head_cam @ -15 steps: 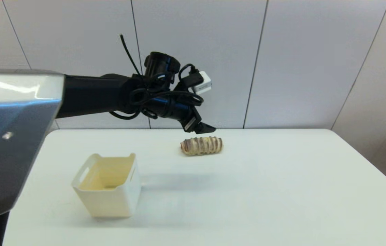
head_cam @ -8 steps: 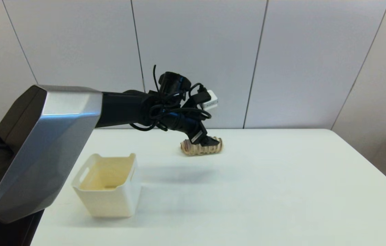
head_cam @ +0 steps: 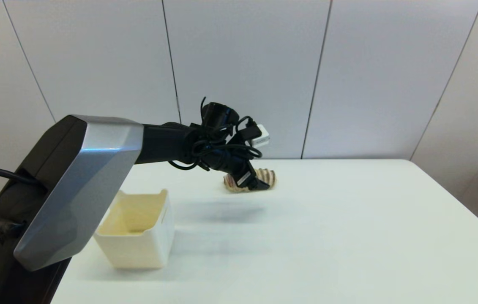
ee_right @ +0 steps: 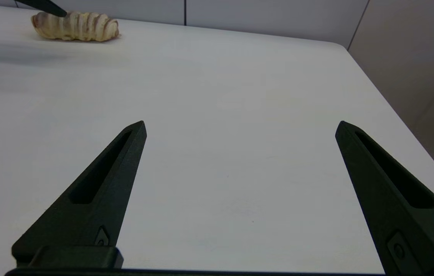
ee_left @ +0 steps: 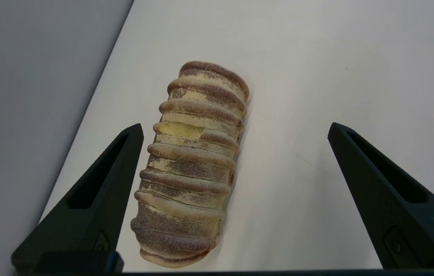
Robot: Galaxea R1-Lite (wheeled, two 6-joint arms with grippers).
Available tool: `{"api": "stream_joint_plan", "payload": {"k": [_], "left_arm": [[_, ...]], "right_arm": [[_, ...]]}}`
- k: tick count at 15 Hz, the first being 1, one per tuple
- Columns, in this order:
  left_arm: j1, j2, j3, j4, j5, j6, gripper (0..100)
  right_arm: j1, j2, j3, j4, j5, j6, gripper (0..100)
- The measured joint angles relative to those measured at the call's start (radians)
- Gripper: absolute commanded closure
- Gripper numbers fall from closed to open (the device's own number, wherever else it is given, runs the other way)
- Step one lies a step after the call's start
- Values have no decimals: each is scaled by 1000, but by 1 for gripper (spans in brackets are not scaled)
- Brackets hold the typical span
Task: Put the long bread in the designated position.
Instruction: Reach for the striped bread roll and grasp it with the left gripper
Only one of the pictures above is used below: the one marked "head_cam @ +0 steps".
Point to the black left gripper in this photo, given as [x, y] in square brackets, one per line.
[230, 162]

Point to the long striped bread roll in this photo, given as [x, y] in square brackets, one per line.
[266, 173]

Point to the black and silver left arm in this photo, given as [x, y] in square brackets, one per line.
[78, 177]

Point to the cream plastic storage bin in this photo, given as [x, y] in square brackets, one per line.
[141, 251]

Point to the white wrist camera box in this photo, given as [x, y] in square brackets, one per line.
[261, 136]

